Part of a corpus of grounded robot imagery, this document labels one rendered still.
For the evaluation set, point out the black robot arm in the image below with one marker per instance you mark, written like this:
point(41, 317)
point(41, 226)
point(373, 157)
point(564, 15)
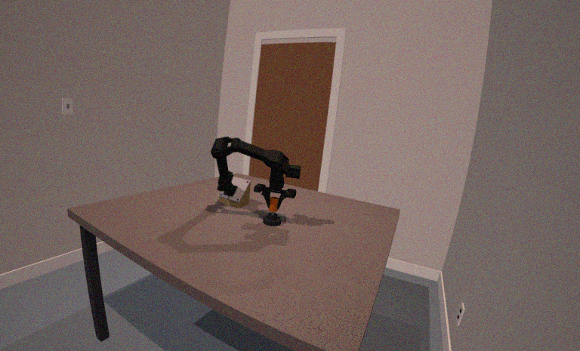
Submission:
point(274, 159)

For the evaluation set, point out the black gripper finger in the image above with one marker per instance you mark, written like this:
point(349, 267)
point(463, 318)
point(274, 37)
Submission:
point(280, 201)
point(267, 198)

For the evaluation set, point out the orange knob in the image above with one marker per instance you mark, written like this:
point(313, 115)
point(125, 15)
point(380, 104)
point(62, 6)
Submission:
point(273, 204)

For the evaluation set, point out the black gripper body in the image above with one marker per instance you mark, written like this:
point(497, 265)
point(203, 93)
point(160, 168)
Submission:
point(275, 186)

